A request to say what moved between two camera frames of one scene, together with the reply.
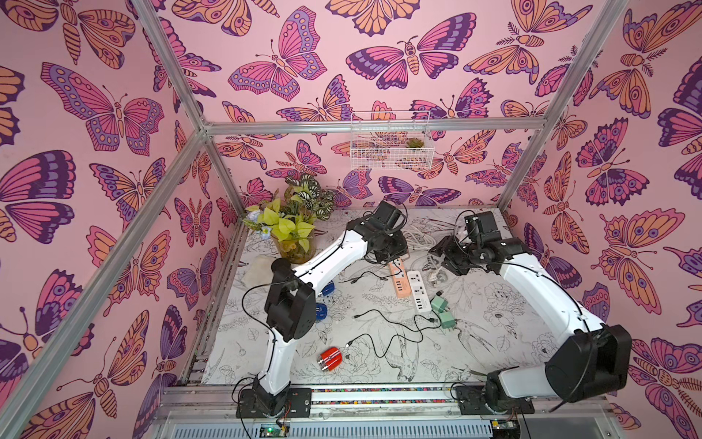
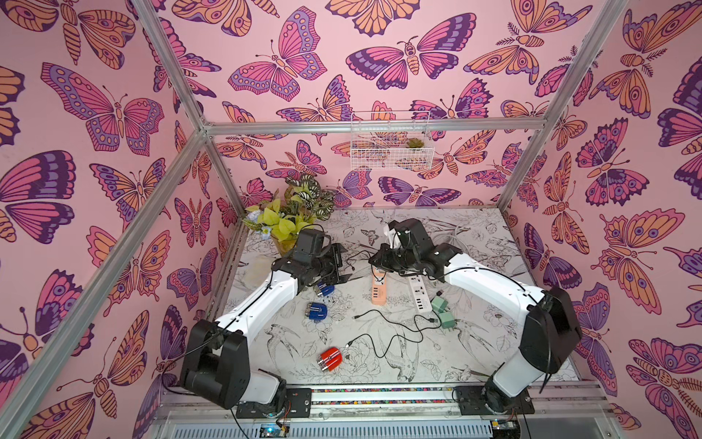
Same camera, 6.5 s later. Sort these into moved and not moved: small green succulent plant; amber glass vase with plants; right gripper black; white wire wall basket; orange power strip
Moved: orange power strip; right gripper black
Not moved: white wire wall basket; amber glass vase with plants; small green succulent plant
